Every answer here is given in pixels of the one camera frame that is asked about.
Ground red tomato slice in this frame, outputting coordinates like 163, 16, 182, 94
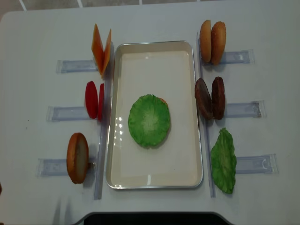
85, 81, 98, 119
97, 83, 105, 121

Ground green lettuce leaf on bun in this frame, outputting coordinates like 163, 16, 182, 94
127, 94, 171, 148

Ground left brown meat patty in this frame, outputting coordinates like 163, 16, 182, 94
195, 78, 213, 120

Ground brown meat patty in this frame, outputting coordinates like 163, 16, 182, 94
195, 78, 213, 120
211, 76, 225, 120

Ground right brown meat patty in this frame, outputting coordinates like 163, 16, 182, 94
211, 76, 225, 120

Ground right orange cheese slice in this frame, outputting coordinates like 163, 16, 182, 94
100, 30, 112, 79

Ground orange cheese slice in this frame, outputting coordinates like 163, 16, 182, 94
91, 24, 105, 77
100, 30, 112, 79

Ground left orange cheese slice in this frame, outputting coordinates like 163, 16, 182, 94
91, 24, 105, 77

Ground standing green lettuce leaf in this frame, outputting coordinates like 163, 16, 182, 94
210, 128, 237, 194

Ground bread bun slice lower left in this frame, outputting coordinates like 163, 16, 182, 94
66, 133, 89, 184

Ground white rectangular metal tray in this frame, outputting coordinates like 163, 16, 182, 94
105, 41, 203, 190

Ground left bun slice upper right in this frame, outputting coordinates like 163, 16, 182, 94
199, 20, 211, 63

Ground right clear acrylic rack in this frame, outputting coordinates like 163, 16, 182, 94
195, 32, 279, 198

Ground clear acrylic rack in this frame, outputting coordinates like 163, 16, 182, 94
195, 32, 279, 198
37, 60, 112, 201

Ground left clear acrylic rack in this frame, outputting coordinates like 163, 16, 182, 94
37, 60, 112, 201

